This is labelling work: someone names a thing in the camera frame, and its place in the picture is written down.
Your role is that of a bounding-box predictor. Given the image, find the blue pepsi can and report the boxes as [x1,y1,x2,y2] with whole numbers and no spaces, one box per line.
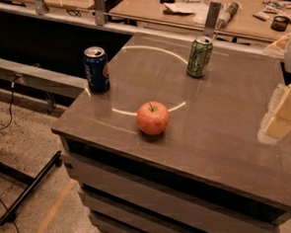
[84,46,110,93]

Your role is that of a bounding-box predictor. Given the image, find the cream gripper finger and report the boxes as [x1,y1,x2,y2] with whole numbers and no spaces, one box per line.
[262,84,291,140]
[263,34,291,58]

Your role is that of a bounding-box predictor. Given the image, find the metal bracket post right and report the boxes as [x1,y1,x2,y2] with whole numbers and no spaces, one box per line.
[204,2,222,38]

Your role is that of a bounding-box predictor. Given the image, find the metal bracket post middle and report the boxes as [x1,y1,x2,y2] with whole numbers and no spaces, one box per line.
[94,0,106,26]

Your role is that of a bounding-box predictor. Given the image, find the grey drawer cabinet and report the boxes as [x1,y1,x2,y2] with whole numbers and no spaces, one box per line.
[52,34,291,233]

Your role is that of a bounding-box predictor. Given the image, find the black round cup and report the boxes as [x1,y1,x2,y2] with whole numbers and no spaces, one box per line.
[270,16,290,32]

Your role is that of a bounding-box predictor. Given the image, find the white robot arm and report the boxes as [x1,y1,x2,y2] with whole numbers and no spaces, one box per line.
[256,37,291,144]

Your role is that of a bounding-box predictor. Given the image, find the black floor cable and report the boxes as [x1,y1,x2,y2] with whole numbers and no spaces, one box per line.
[0,74,32,233]

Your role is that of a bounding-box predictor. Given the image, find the red apple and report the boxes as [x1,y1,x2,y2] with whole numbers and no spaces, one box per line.
[136,101,170,136]

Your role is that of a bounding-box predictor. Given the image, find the green soda can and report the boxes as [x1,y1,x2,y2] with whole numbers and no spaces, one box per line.
[186,36,213,77]

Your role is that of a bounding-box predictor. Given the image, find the white papers on desk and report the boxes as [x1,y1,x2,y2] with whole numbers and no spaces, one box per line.
[163,2,208,24]

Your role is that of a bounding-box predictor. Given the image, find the black white cylindrical tool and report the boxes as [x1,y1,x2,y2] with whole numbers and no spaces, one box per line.
[217,2,240,29]

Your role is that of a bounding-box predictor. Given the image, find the black metal stand leg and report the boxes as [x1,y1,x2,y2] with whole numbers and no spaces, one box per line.
[0,151,62,226]

